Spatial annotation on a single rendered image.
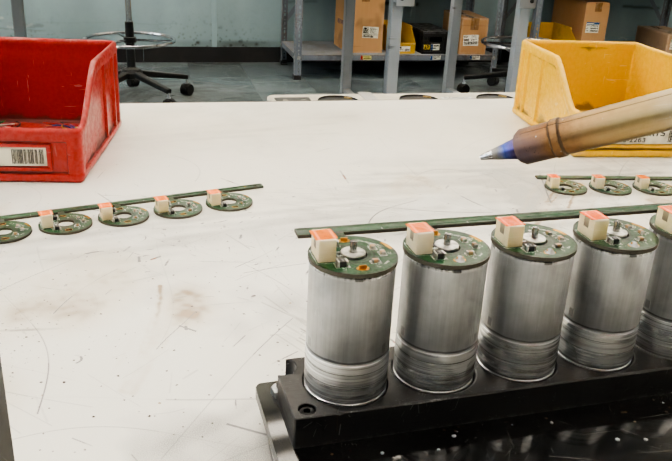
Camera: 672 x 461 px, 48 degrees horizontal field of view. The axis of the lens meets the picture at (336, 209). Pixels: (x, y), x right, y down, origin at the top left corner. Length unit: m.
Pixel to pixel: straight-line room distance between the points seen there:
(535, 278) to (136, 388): 0.13
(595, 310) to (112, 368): 0.16
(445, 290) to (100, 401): 0.12
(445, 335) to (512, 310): 0.02
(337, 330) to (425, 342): 0.03
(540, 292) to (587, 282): 0.02
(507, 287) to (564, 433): 0.05
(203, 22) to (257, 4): 0.33
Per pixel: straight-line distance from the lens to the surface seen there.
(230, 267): 0.34
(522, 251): 0.22
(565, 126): 0.16
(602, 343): 0.25
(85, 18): 4.60
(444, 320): 0.22
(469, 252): 0.22
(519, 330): 0.23
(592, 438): 0.24
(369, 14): 4.33
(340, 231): 0.22
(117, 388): 0.27
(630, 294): 0.24
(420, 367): 0.23
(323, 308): 0.21
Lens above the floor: 0.90
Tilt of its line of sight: 22 degrees down
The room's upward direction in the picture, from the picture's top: 3 degrees clockwise
